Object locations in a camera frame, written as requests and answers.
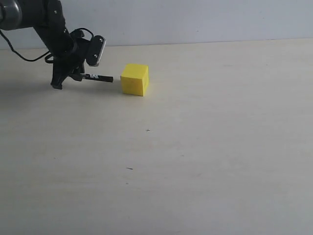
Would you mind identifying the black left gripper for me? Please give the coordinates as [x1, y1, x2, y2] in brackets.
[50, 36, 94, 89]

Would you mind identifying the black and white marker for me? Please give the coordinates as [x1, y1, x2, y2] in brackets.
[81, 73, 113, 83]

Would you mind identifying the yellow foam cube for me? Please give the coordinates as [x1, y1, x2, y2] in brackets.
[120, 64, 149, 96]

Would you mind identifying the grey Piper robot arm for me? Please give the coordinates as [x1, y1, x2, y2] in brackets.
[0, 0, 90, 90]

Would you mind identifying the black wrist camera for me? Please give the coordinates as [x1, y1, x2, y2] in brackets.
[86, 35, 106, 67]

